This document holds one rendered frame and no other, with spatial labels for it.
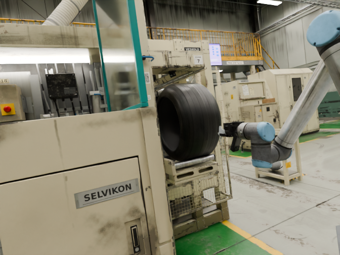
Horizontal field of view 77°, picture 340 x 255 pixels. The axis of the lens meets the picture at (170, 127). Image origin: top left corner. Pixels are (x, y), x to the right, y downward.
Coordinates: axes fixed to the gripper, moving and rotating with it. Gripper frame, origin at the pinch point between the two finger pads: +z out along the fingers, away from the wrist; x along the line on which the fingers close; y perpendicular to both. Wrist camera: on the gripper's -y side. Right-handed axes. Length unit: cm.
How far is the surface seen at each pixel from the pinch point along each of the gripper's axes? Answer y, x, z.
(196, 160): -17.7, 7.2, 20.5
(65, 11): 95, 75, 56
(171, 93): 29.8, 17.7, 23.8
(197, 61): 59, -26, 54
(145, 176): 0, 66, -54
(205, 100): 21.9, 0.3, 10.5
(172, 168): -18.3, 27.3, 16.6
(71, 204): -2, 84, -55
